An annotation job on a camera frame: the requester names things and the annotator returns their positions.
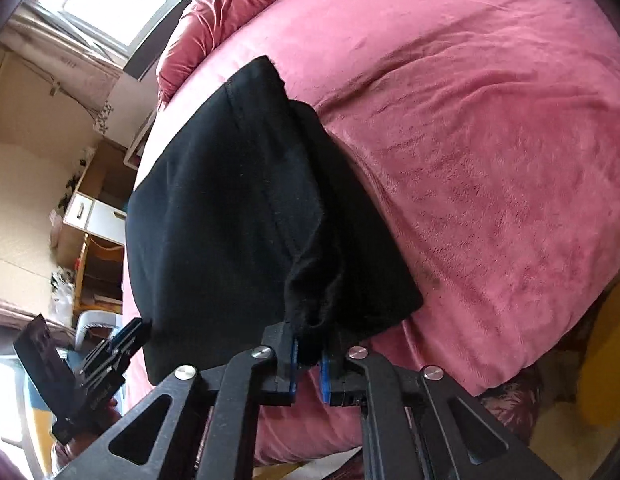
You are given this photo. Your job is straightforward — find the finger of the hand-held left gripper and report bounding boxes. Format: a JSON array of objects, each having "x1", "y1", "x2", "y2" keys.
[
  {"x1": 81, "y1": 341, "x2": 126, "y2": 378},
  {"x1": 109, "y1": 317, "x2": 154, "y2": 357}
]

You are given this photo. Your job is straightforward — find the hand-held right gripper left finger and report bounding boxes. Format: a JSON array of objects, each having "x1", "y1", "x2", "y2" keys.
[{"x1": 52, "y1": 322, "x2": 298, "y2": 480}]

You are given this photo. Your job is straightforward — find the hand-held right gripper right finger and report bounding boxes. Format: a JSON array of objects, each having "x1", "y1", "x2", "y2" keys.
[{"x1": 320, "y1": 332, "x2": 561, "y2": 480}]

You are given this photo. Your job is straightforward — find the black pants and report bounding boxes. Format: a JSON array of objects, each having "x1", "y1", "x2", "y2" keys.
[{"x1": 125, "y1": 55, "x2": 425, "y2": 387}]

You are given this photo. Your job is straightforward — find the person's left hand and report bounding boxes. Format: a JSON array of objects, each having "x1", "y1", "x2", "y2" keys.
[{"x1": 52, "y1": 397, "x2": 122, "y2": 467}]

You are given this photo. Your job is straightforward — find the white plastic chair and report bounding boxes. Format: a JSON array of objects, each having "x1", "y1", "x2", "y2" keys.
[{"x1": 72, "y1": 309, "x2": 123, "y2": 353}]

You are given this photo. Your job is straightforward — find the clear plastic bags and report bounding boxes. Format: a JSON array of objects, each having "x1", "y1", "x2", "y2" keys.
[{"x1": 49, "y1": 269, "x2": 75, "y2": 323}]

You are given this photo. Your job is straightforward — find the white drawer unit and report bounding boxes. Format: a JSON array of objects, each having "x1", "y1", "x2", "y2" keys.
[{"x1": 64, "y1": 192, "x2": 128, "y2": 247}]

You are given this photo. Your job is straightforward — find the wooden desk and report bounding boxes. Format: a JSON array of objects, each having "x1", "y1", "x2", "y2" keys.
[{"x1": 55, "y1": 139, "x2": 141, "y2": 313}]

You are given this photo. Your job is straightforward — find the dark floral bed sheet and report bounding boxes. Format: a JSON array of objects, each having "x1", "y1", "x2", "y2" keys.
[{"x1": 477, "y1": 372, "x2": 543, "y2": 443}]

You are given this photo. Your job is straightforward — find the pink fleece blanket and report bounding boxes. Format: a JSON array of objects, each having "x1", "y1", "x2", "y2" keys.
[{"x1": 121, "y1": 0, "x2": 620, "y2": 467}]

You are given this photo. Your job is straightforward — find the yellow cloth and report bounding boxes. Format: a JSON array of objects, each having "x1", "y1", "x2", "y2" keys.
[{"x1": 576, "y1": 287, "x2": 620, "y2": 427}]

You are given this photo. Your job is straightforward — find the bunched pink quilt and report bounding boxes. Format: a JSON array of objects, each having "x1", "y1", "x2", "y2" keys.
[{"x1": 156, "y1": 0, "x2": 363, "y2": 107}]

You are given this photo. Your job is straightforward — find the window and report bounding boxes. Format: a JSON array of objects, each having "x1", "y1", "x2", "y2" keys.
[{"x1": 32, "y1": 0, "x2": 211, "y2": 63}]

